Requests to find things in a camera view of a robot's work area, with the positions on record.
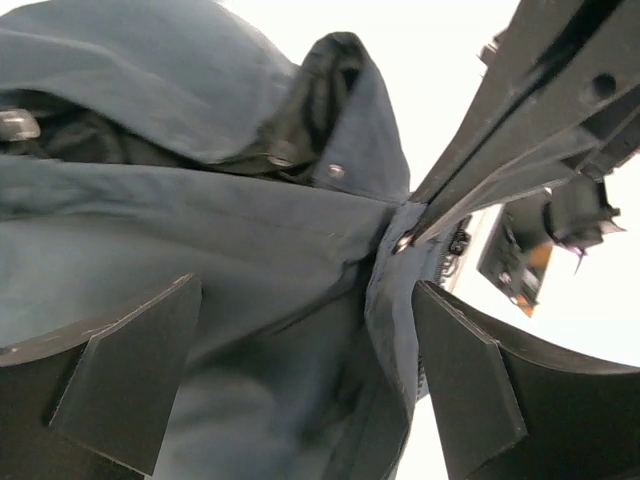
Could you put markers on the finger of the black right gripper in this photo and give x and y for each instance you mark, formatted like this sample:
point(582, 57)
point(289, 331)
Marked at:
point(545, 37)
point(541, 136)

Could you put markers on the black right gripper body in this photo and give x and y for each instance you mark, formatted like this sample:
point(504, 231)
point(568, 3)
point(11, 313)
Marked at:
point(574, 216)

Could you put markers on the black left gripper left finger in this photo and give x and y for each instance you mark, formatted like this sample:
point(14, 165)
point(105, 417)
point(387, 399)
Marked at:
point(92, 400)

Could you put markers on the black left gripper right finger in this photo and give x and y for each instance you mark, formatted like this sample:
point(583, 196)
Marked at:
point(510, 405)

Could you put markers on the dark navy jacket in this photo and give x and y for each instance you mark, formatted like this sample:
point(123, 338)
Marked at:
point(176, 139)

